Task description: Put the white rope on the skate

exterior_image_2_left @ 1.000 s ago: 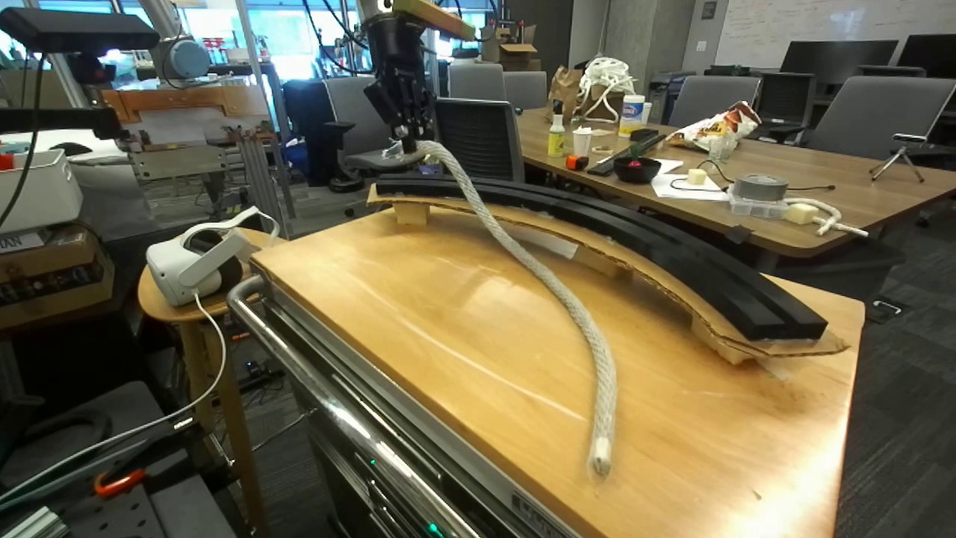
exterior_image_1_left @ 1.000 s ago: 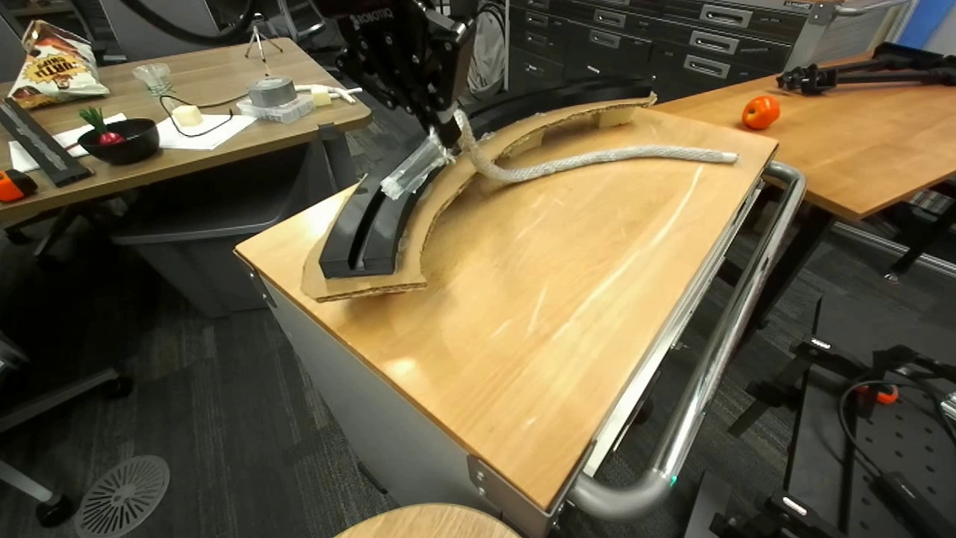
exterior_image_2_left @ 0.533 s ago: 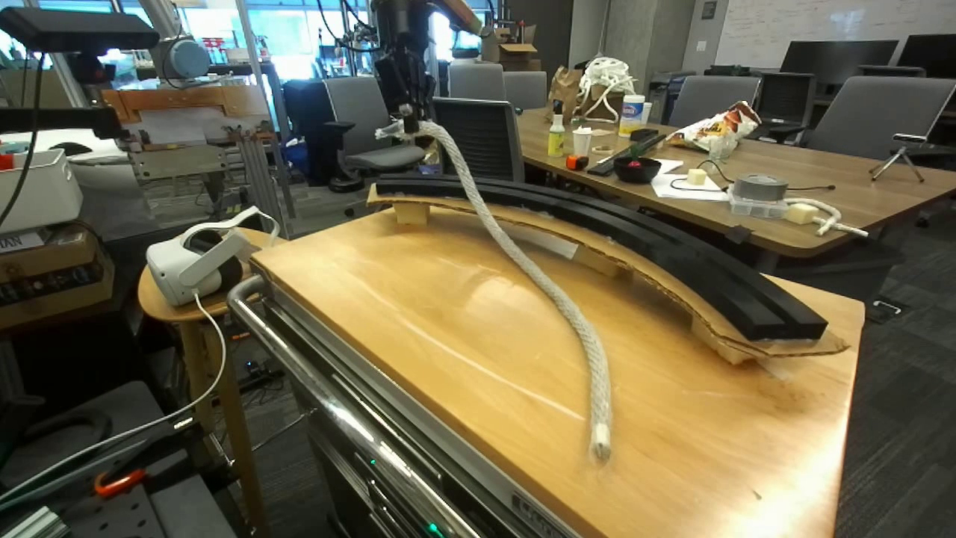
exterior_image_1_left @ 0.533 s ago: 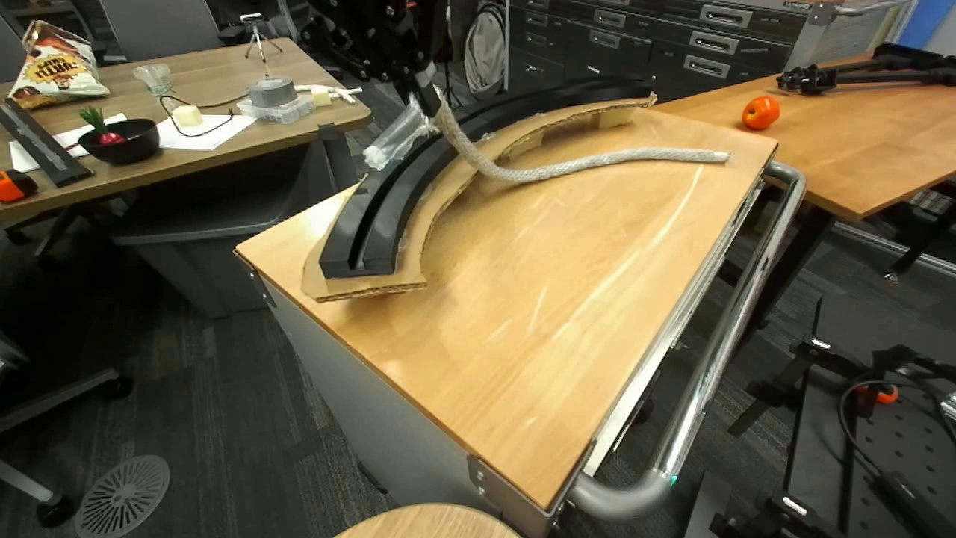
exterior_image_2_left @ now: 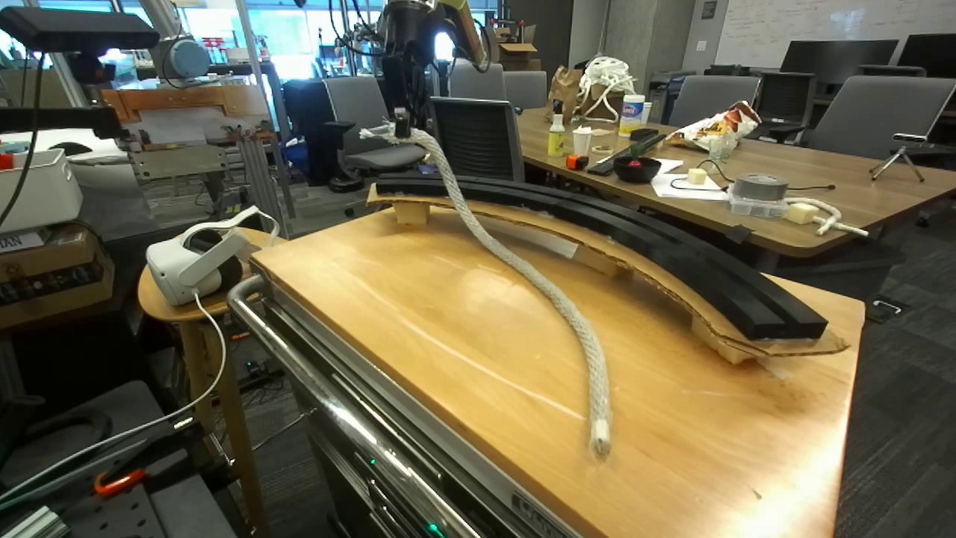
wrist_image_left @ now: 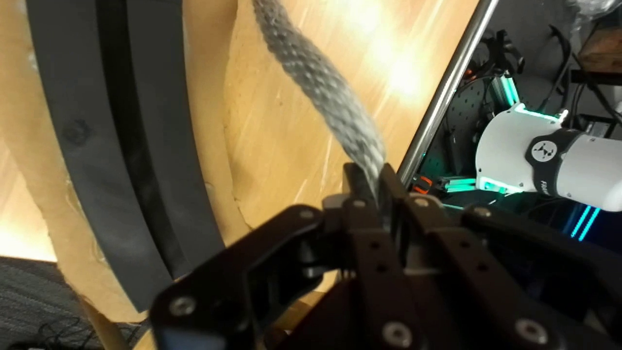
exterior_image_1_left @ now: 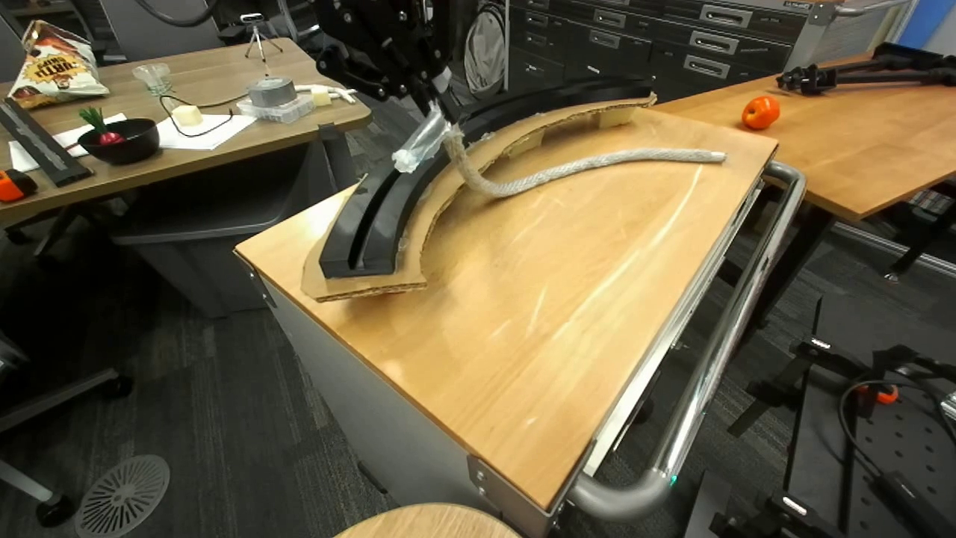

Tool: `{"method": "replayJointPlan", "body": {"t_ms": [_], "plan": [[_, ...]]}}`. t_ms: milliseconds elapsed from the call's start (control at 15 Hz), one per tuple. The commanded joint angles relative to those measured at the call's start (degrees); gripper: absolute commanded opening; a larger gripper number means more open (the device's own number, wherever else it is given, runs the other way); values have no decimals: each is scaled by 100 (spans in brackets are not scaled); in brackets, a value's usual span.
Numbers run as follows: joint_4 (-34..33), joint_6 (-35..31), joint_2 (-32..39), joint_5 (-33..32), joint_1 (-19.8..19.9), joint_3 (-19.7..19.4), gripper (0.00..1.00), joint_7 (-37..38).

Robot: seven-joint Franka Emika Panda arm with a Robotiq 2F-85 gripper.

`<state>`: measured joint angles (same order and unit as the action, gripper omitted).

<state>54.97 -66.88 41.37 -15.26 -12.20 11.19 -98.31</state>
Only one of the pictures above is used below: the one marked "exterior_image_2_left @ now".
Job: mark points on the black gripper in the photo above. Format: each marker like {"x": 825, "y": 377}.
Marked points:
{"x": 407, "y": 61}

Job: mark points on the black curved skate track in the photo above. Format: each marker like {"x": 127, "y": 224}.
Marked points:
{"x": 756, "y": 299}

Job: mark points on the grey office chair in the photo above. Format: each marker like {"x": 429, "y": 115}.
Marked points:
{"x": 704, "y": 96}
{"x": 483, "y": 81}
{"x": 354, "y": 106}
{"x": 876, "y": 115}
{"x": 525, "y": 90}

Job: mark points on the black mesh office chair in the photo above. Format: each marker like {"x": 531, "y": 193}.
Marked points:
{"x": 483, "y": 138}

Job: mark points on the small wooden support block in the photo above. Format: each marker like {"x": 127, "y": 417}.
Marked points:
{"x": 410, "y": 214}

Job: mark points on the dark blue office chair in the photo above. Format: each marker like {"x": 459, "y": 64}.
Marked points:
{"x": 302, "y": 124}

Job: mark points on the yellow glue bottle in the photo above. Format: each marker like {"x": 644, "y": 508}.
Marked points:
{"x": 556, "y": 144}

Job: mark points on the brown paper bag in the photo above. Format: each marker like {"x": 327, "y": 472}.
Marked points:
{"x": 566, "y": 93}

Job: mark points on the small orange tool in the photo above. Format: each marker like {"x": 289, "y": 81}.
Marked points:
{"x": 575, "y": 163}

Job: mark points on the white cup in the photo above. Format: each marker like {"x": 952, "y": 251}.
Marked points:
{"x": 583, "y": 141}

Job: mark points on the wooden shelf board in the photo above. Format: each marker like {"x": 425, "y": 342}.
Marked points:
{"x": 181, "y": 100}

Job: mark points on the long black flat bar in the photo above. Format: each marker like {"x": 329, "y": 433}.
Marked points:
{"x": 628, "y": 151}

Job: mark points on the grey round housing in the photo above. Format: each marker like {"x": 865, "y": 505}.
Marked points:
{"x": 183, "y": 61}

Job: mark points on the white jar blue label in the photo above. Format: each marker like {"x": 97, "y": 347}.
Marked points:
{"x": 632, "y": 115}

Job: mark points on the black bowl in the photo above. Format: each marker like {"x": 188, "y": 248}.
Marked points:
{"x": 635, "y": 167}

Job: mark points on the white VR headset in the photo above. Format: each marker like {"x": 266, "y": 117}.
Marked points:
{"x": 183, "y": 271}

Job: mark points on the white paper sheet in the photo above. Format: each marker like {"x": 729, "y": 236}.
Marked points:
{"x": 675, "y": 193}

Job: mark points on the small white tape roll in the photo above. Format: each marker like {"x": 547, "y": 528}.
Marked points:
{"x": 698, "y": 176}

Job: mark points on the round wooden stool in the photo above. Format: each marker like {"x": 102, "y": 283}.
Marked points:
{"x": 166, "y": 305}

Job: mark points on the grey metal cart cabinet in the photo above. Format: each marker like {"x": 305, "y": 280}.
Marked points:
{"x": 399, "y": 421}

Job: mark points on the chip snack bag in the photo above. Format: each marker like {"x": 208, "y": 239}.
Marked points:
{"x": 722, "y": 126}

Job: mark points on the clear plastic box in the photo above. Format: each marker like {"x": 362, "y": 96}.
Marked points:
{"x": 752, "y": 211}

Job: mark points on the white box device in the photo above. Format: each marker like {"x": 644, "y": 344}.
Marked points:
{"x": 33, "y": 196}

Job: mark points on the brown cardboard box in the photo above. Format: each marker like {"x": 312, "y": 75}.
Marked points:
{"x": 50, "y": 271}

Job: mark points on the beige plug block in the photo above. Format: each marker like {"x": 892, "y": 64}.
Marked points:
{"x": 801, "y": 214}

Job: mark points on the black perforated breadboard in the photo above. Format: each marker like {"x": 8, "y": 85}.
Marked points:
{"x": 181, "y": 513}

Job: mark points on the wooden conference table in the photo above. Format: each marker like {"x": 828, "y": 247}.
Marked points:
{"x": 876, "y": 196}

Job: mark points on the small silver tripod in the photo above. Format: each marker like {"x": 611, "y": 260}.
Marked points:
{"x": 901, "y": 157}

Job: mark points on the grey duct tape roll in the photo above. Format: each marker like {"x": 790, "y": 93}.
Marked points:
{"x": 759, "y": 188}

